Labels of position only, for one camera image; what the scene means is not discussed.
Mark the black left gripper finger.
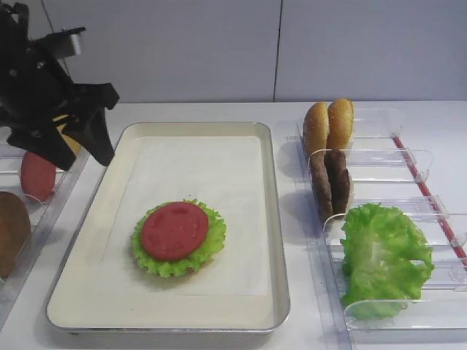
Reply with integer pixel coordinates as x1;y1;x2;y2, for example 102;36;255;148
65;109;114;166
7;127;76;171

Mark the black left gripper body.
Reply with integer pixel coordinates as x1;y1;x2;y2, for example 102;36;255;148
1;3;120;131

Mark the yellow cheese slice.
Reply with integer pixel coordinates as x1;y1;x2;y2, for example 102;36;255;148
53;114;82;155

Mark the red tomato slice in rack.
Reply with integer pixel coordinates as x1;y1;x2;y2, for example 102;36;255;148
20;152;56;202

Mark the red tomato slice on tray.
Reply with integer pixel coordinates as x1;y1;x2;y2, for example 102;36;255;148
141;202;209;261

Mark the lettuce leaf on tray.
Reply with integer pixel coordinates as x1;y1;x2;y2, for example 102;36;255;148
131;199;227;278

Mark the brown meat patty front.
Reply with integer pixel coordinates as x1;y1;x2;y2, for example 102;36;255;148
310;151;333;222

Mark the brown meat patty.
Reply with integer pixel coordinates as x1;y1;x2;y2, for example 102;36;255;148
310;151;333;222
324;150;351;214

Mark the brown meat patty rear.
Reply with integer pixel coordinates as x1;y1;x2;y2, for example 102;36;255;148
324;150;351;214

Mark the green lettuce leaf in rack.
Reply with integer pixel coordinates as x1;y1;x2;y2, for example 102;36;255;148
341;203;434;320

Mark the clear acrylic left rack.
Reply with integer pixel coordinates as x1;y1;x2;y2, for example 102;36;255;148
1;142;88;308

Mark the brown bun in left rack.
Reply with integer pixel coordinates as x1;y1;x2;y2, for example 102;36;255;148
0;191;31;279

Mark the white metal tray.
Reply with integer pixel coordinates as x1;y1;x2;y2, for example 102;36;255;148
47;122;290;333

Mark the white tray liner paper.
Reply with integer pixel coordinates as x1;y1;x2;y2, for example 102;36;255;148
96;136;270;296

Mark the burger bun half left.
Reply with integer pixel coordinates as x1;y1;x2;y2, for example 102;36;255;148
303;101;330;155

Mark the burger bun half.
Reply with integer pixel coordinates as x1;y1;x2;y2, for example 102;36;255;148
303;101;330;155
327;98;355;149

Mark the burger bun half right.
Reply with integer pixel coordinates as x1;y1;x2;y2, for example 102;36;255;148
327;98;355;149

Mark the clear acrylic food rack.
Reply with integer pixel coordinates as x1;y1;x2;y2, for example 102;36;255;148
292;99;466;349

